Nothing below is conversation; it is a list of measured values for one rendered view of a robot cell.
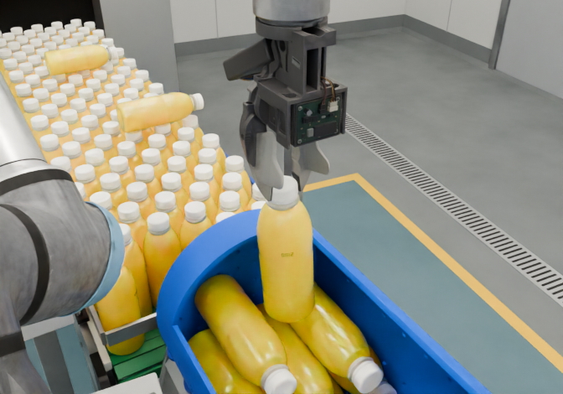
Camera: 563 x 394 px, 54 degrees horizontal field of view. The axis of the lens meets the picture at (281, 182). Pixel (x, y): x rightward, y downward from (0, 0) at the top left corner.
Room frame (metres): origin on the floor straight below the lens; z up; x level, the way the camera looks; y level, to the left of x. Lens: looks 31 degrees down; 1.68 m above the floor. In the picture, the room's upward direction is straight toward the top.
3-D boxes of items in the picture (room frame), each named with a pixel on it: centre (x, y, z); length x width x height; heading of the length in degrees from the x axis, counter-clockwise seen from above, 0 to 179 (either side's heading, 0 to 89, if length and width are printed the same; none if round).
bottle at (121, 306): (0.71, 0.29, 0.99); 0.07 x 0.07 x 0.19
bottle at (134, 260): (0.79, 0.29, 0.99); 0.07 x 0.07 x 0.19
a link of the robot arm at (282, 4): (0.54, -0.01, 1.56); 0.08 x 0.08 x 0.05
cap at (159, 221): (0.82, 0.23, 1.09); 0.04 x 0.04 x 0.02
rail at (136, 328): (0.76, 0.12, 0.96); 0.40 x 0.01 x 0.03; 121
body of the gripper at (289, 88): (0.54, -0.01, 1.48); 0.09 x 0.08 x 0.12; 31
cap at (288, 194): (0.56, 0.00, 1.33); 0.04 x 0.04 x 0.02
